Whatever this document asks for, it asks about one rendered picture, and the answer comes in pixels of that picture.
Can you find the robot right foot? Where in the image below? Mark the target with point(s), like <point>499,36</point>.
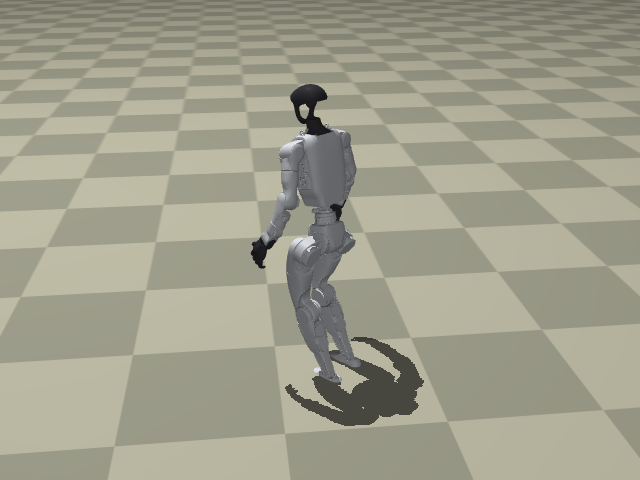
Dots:
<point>353,362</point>

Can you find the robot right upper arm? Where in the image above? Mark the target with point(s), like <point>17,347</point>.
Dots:
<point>350,167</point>

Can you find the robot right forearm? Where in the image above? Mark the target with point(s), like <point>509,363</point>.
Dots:
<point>346,191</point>

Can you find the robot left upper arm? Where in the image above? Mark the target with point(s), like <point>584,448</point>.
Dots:
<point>290,156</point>

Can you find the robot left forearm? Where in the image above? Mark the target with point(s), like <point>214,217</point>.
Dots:
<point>278,221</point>

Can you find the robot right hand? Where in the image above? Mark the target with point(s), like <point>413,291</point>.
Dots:
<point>337,209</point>

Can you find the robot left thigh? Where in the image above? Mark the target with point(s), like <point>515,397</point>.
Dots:
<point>303,253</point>

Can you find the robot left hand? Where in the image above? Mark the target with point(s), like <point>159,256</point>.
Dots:
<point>260,250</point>

